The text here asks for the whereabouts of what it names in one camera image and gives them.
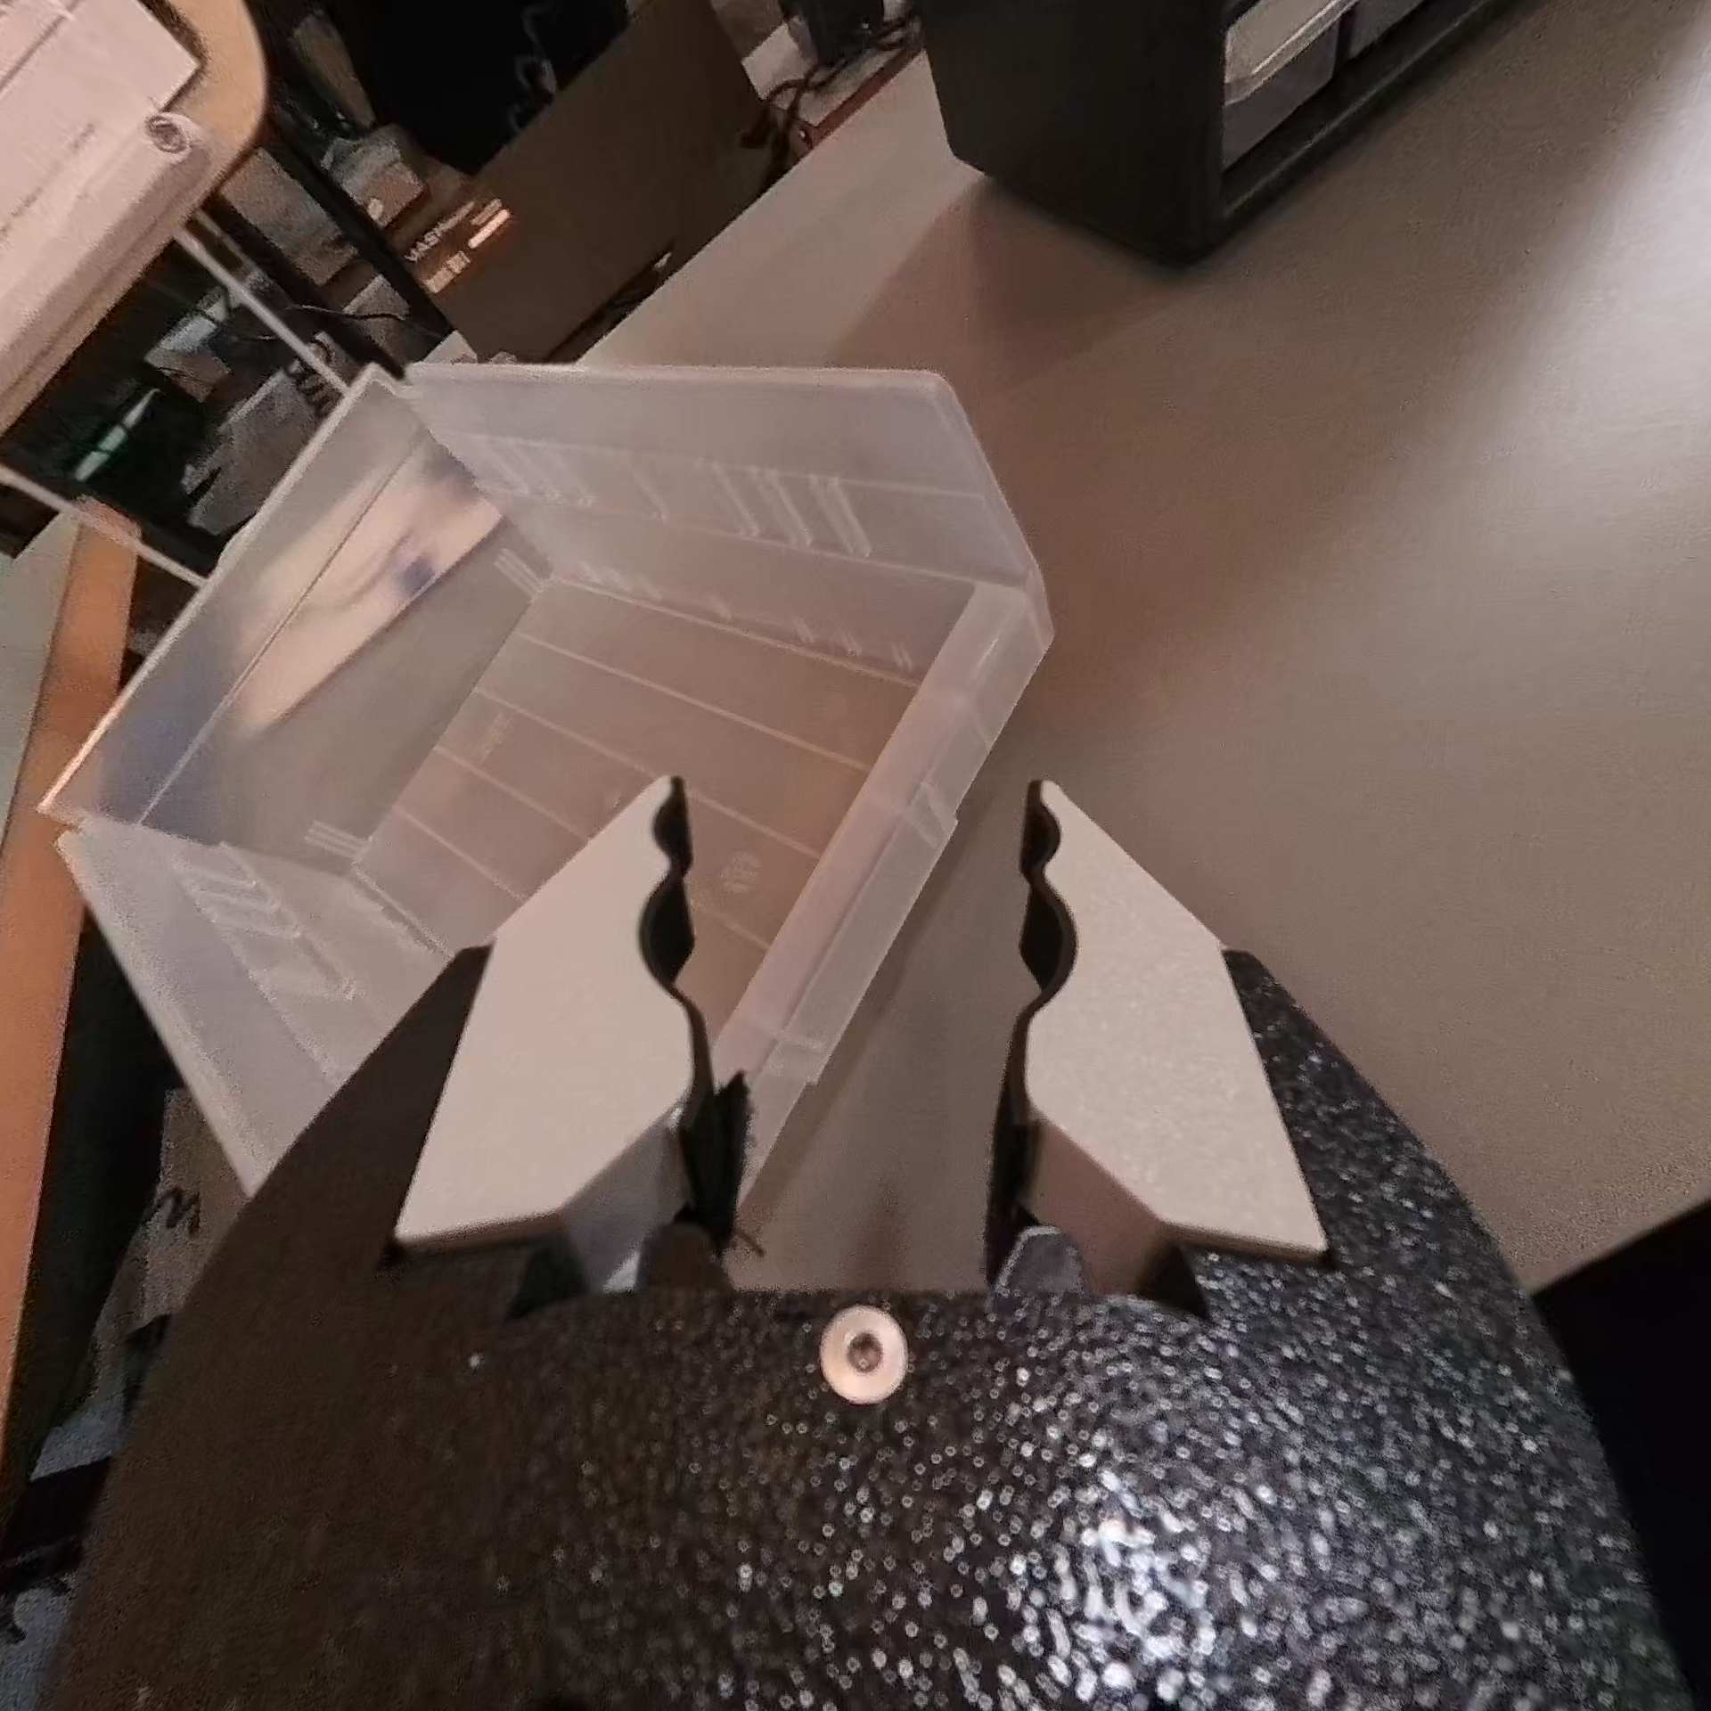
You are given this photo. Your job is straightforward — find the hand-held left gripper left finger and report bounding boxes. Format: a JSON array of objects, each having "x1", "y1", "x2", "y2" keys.
[{"x1": 396, "y1": 777, "x2": 717, "y2": 1291}]

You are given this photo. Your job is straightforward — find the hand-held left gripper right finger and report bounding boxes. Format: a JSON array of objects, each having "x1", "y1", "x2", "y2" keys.
[{"x1": 991, "y1": 783, "x2": 1332, "y2": 1291}]

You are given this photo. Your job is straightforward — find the clear plastic drawer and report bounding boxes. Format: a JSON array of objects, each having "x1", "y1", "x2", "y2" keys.
[{"x1": 36, "y1": 360, "x2": 1057, "y2": 1207}]

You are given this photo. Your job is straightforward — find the black drawer cabinet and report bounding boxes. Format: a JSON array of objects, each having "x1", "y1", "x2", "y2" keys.
[{"x1": 919, "y1": 0, "x2": 1531, "y2": 265}]

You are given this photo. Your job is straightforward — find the rows of grey cabinet drawers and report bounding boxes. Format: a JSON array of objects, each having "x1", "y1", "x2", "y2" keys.
[{"x1": 1217, "y1": 0, "x2": 1526, "y2": 159}]

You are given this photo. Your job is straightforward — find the wooden plank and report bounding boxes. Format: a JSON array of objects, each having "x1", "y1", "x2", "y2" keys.
[{"x1": 0, "y1": 513, "x2": 147, "y2": 1464}]

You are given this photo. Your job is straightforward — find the brown cardboard box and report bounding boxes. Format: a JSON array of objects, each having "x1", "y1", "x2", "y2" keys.
[{"x1": 451, "y1": 0, "x2": 810, "y2": 365}]

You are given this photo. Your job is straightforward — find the white box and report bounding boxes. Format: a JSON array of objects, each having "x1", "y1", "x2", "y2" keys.
[{"x1": 0, "y1": 0, "x2": 206, "y2": 428}]

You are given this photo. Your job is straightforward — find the rounded wooden board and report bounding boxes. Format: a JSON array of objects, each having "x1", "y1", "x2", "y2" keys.
[{"x1": 157, "y1": 0, "x2": 279, "y2": 202}]

